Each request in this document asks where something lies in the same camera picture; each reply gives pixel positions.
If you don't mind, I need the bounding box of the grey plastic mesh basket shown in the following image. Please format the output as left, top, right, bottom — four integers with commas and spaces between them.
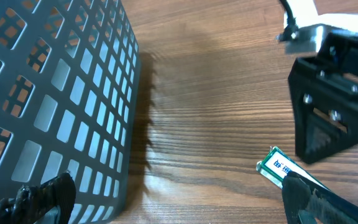
0, 0, 140, 223

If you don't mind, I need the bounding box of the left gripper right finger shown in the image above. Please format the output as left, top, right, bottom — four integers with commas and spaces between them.
282, 171, 358, 224

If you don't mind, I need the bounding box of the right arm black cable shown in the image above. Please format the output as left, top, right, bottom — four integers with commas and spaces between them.
278, 0, 298, 35

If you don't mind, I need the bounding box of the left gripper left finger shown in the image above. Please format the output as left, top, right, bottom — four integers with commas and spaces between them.
0, 172, 76, 224

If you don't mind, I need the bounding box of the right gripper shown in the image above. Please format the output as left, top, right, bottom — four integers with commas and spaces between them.
288, 33, 358, 164

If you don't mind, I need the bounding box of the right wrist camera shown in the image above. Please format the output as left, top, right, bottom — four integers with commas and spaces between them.
276, 0, 358, 54

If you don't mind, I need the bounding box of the green white candy bar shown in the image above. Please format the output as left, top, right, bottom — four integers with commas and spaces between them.
256, 146, 328, 190

